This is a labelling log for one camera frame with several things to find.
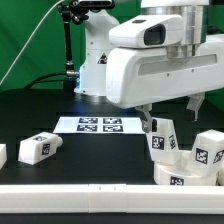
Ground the white round stool seat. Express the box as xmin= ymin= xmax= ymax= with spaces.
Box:
xmin=154 ymin=150 xmax=218 ymax=186

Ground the black camera on mount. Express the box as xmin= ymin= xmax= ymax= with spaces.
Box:
xmin=78 ymin=0 xmax=115 ymax=9

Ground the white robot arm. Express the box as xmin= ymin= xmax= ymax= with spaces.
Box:
xmin=77 ymin=0 xmax=224 ymax=132

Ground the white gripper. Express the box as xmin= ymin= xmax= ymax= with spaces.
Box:
xmin=106 ymin=15 xmax=224 ymax=133

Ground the white left rail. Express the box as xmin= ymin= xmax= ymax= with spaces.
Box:
xmin=0 ymin=144 xmax=7 ymax=170

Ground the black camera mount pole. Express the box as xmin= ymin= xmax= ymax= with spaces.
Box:
xmin=58 ymin=0 xmax=88 ymax=93

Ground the white cable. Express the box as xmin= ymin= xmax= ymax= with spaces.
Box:
xmin=0 ymin=0 xmax=66 ymax=86

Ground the white marker sheet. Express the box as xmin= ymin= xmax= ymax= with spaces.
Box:
xmin=54 ymin=117 xmax=143 ymax=134

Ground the white front rail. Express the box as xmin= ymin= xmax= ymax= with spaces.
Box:
xmin=0 ymin=184 xmax=224 ymax=214

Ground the black cable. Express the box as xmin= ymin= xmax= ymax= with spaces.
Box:
xmin=23 ymin=72 xmax=79 ymax=90

